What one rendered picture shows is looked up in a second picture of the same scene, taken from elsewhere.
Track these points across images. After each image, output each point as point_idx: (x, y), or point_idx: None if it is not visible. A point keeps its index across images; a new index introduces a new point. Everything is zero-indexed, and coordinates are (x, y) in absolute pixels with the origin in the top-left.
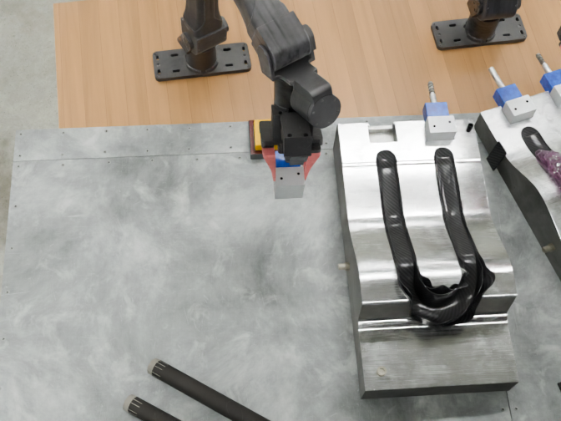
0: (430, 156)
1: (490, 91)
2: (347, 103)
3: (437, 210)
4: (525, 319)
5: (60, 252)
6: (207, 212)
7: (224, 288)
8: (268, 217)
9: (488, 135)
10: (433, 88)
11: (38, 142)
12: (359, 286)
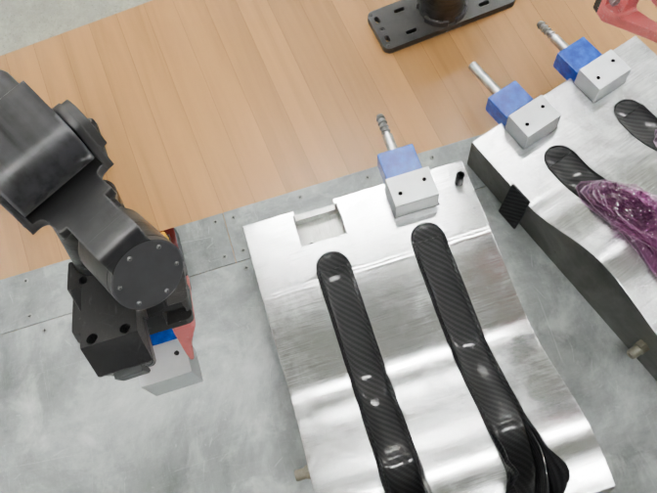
0: (406, 245)
1: (480, 98)
2: (265, 175)
3: (438, 338)
4: (628, 479)
5: None
6: (73, 420)
7: None
8: (172, 403)
9: (494, 176)
10: (387, 125)
11: None
12: None
